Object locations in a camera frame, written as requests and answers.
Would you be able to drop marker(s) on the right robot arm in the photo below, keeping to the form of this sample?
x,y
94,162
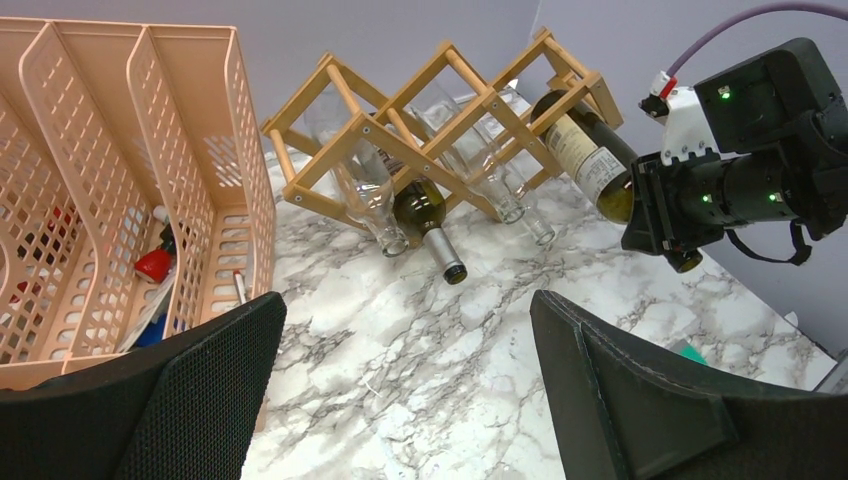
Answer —
x,y
762,141

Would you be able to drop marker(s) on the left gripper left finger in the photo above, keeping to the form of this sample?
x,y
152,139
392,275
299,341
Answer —
x,y
183,408

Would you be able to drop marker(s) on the red object in organizer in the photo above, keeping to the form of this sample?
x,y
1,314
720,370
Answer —
x,y
155,265

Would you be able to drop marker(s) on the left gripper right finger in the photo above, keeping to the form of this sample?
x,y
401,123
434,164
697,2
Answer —
x,y
625,408

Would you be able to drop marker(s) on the tall clear glass bottle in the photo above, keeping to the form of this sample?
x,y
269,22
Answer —
x,y
470,157

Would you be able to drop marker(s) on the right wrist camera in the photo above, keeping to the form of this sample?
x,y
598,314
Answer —
x,y
687,134

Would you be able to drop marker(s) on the pink plastic file organizer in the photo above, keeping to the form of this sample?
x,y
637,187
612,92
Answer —
x,y
110,131

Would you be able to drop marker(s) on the green sponge block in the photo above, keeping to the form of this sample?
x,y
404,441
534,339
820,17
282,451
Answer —
x,y
686,350

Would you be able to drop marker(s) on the dark wine bottle with label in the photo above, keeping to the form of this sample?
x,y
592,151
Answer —
x,y
420,209

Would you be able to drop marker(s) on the small clear glass bottle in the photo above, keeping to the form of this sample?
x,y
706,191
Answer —
x,y
362,180

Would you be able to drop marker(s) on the slim clear glass bottle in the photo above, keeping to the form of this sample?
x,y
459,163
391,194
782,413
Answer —
x,y
532,219

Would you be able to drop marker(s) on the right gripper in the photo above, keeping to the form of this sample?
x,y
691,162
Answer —
x,y
658,225

